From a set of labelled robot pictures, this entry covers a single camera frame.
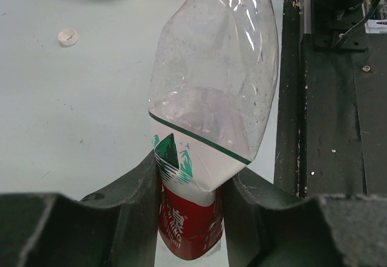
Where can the small white bottle cap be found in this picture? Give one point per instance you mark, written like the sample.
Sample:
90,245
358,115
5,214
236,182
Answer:
68,37

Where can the clear red label water bottle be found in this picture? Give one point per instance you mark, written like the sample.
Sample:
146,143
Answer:
211,93

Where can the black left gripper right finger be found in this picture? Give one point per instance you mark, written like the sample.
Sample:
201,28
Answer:
266,226

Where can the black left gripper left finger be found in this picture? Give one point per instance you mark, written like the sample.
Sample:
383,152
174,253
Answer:
114,226

